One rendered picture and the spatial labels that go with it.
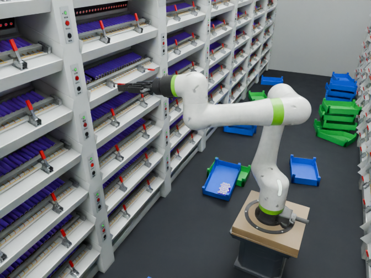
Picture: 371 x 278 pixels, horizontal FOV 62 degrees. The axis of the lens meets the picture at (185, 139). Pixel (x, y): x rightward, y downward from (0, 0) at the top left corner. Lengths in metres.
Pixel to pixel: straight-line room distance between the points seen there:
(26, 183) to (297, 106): 1.08
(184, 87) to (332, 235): 1.41
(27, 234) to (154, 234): 0.89
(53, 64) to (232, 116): 0.70
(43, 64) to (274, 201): 1.14
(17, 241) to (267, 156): 1.15
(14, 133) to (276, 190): 1.11
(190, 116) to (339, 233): 1.37
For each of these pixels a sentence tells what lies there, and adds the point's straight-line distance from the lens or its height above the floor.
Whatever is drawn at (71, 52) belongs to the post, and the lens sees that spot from 1.26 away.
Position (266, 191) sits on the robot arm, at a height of 0.53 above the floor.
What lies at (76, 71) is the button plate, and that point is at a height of 1.11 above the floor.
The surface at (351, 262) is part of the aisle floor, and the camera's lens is 2.10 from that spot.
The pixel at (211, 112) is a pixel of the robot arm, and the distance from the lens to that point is 1.25.
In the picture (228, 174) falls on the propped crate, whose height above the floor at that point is 0.08.
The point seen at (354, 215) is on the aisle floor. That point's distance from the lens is 2.42.
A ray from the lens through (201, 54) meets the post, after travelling 2.47.
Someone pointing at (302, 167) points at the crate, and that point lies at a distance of 2.76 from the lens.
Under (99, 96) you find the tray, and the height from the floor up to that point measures 0.97.
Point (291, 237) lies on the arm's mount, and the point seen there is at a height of 0.33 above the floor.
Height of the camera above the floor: 1.46
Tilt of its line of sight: 29 degrees down
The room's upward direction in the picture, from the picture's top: straight up
